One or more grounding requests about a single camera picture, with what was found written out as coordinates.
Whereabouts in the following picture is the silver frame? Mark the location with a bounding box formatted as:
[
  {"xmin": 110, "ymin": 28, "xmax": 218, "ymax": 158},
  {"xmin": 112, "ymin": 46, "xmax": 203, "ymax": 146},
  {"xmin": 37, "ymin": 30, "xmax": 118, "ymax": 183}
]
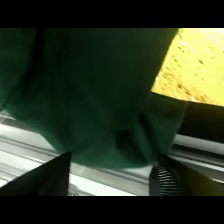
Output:
[{"xmin": 0, "ymin": 109, "xmax": 224, "ymax": 197}]

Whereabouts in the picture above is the dark green T-shirt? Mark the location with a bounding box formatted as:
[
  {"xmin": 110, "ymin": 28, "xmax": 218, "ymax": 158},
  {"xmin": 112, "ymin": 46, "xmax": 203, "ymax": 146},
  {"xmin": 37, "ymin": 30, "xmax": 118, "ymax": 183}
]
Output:
[{"xmin": 0, "ymin": 28, "xmax": 189, "ymax": 170}]

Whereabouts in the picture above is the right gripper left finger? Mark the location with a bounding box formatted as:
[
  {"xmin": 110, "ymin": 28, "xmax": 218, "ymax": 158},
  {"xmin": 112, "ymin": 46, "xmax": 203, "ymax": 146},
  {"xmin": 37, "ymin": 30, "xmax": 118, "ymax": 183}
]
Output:
[{"xmin": 0, "ymin": 151, "xmax": 72, "ymax": 197}]

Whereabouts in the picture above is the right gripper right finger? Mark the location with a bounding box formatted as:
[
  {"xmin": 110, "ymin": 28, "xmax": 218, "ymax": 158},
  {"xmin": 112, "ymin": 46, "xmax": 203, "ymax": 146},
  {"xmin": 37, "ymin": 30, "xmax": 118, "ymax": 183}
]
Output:
[{"xmin": 148, "ymin": 153, "xmax": 224, "ymax": 197}]

